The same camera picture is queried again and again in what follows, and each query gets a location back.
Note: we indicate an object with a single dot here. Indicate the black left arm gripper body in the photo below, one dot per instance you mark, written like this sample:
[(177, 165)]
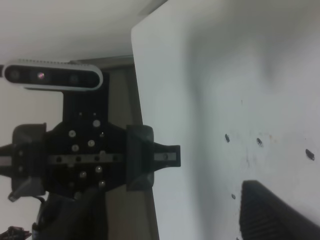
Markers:
[(79, 156)]

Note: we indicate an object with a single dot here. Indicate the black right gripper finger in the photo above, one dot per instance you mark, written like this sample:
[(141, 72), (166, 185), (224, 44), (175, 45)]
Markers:
[(264, 216)]

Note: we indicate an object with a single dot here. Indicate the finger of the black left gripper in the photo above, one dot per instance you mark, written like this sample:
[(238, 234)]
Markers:
[(24, 161), (144, 157)]

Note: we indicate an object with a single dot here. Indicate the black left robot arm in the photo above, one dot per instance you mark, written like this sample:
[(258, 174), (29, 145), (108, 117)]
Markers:
[(82, 217)]

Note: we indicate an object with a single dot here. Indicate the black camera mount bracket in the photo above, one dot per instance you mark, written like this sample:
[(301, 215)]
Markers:
[(87, 105)]

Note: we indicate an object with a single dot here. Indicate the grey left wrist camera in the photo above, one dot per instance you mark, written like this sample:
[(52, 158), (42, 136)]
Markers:
[(52, 75)]

